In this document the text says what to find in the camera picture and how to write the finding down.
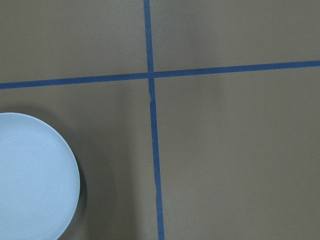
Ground blue plate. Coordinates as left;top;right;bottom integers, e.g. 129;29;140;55
0;112;80;240

